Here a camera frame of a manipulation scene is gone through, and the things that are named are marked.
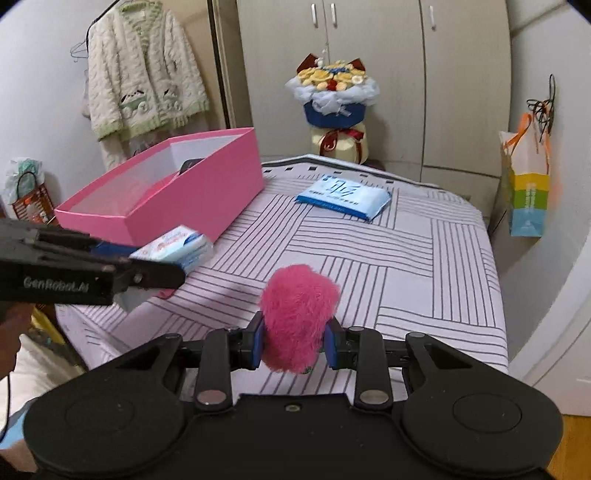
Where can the white fluffy blanket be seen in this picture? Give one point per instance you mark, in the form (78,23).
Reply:
(41,369)

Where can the white blue tissue packet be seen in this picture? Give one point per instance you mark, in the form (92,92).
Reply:
(180,244)

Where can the white paper bag colourful stripes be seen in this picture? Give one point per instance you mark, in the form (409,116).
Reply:
(528,194)

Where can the person's left forearm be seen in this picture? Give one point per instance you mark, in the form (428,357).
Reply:
(14,337)

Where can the white fleece pajama pants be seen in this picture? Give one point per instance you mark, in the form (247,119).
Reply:
(120,147)

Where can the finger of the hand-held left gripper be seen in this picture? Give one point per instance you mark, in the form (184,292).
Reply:
(157,275)
(111,250)

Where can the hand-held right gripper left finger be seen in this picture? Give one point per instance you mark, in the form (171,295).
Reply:
(259,341)

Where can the beige wardrobe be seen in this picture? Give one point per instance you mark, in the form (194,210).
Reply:
(392,69)

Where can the bed with striped sheet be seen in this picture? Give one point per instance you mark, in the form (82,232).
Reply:
(392,277)

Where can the white plastic bag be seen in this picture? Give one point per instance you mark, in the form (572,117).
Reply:
(23,170)

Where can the flower bouquet blue wrap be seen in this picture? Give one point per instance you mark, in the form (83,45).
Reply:
(332,92)

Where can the black clothes rack bar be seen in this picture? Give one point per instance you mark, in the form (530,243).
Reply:
(101,11)

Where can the pink fluffy scrunchie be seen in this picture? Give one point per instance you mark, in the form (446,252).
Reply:
(295,314)

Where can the pink cardboard box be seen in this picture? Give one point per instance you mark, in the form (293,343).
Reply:
(198,203)

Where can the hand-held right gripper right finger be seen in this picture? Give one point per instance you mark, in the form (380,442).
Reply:
(329,345)

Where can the black and green rolled socks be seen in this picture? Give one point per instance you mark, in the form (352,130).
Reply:
(189,167)

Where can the cream green cardigan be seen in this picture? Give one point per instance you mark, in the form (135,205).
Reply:
(138,78)

